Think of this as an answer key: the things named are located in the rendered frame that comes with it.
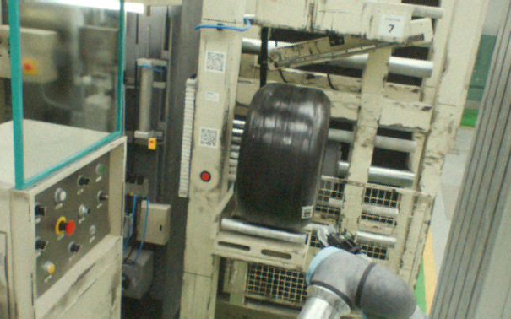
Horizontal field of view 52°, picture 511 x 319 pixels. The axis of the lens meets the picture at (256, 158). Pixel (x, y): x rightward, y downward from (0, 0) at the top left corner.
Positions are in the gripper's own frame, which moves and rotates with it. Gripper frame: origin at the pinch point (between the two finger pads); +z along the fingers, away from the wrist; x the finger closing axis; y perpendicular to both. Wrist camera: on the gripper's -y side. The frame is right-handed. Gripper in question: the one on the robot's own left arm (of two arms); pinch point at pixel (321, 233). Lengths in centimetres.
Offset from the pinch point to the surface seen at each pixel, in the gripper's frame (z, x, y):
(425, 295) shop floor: 56, -117, -144
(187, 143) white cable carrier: 54, 26, 18
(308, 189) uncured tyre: 8.2, -0.2, 13.6
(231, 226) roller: 30.0, 21.6, -8.3
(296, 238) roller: 13.8, 1.9, -11.4
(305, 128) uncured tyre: 16.6, -4.5, 32.4
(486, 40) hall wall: 537, -717, -234
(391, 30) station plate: 35, -55, 51
